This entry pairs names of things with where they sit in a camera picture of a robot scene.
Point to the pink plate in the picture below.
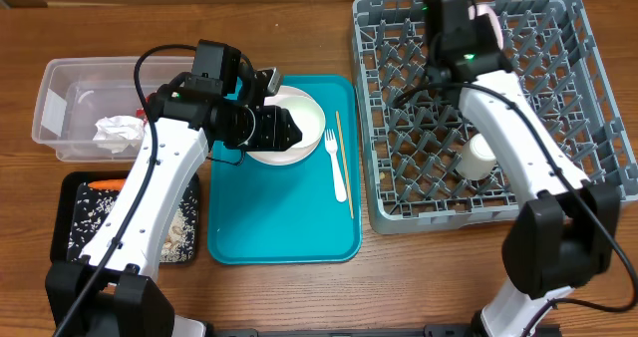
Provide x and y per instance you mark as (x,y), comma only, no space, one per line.
(290,156)

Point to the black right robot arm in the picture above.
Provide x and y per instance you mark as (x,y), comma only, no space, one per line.
(564,233)

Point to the orange carrot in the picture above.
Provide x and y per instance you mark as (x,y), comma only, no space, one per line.
(108,184)

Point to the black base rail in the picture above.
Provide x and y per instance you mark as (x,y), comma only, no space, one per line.
(324,333)

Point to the white tissue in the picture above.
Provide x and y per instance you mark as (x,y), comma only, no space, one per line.
(118,132)

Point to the spilled rice and peanuts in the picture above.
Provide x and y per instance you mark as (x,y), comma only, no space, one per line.
(92,207)

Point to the clear plastic bin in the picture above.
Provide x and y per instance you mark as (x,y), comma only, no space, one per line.
(73,95)

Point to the bowl with food scraps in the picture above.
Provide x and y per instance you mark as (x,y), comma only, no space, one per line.
(484,9)

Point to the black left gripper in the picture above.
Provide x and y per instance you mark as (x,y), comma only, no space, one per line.
(278,134)

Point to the grey dish rack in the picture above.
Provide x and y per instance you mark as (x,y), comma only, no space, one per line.
(411,154)

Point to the black tray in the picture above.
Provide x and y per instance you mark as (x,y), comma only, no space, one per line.
(65,210)

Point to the wooden chopstick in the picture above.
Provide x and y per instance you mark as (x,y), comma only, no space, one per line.
(345,164)

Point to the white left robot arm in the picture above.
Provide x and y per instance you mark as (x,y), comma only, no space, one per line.
(111,290)

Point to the cream bowl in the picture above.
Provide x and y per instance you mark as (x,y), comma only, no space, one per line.
(308,116)

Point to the white plastic fork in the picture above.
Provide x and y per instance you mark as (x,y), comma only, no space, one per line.
(331,148)

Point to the white small cup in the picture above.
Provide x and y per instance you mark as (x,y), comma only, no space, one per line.
(477,159)

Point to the red snack wrapper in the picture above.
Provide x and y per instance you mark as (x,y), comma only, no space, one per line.
(140,114)

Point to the teal plastic tray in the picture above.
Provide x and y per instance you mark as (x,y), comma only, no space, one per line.
(262,214)

